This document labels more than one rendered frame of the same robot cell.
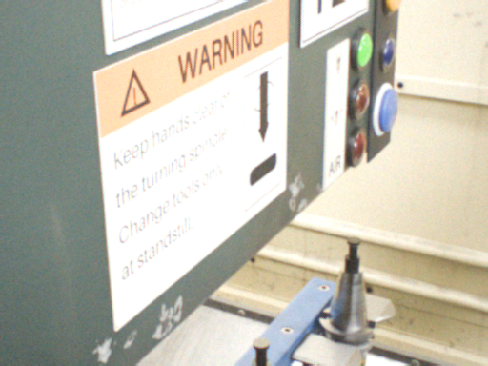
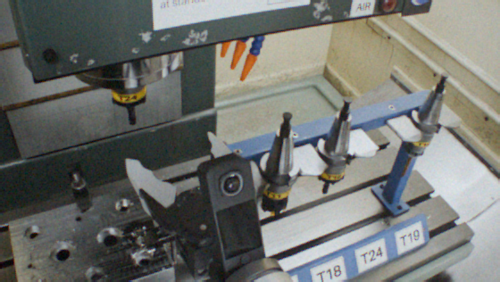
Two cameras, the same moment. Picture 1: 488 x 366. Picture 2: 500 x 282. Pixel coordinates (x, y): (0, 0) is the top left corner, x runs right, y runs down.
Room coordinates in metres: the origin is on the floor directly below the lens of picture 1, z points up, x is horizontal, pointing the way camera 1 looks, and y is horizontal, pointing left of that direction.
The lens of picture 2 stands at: (0.01, -0.22, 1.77)
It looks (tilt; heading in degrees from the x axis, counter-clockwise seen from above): 43 degrees down; 30
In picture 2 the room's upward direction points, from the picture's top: 5 degrees clockwise
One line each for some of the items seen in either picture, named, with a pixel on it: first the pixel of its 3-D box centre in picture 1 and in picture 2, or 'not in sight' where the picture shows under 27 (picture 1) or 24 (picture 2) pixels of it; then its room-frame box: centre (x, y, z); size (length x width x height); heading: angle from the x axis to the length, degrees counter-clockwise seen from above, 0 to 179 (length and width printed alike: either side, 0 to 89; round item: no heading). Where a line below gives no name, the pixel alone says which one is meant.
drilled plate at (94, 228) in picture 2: not in sight; (87, 251); (0.31, 0.30, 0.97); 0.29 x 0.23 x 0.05; 149
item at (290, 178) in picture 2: not in sight; (279, 170); (0.52, 0.01, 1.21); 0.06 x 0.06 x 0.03
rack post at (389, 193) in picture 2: not in sight; (406, 157); (0.88, -0.14, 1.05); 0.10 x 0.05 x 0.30; 59
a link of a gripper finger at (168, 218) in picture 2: not in sight; (174, 208); (0.25, 0.00, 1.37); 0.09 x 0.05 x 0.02; 88
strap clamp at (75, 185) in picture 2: not in sight; (80, 193); (0.41, 0.42, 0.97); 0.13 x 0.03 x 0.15; 59
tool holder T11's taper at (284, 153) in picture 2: not in sight; (282, 149); (0.52, 0.01, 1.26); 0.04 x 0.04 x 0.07
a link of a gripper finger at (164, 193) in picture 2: not in sight; (148, 195); (0.26, 0.05, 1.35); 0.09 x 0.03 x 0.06; 88
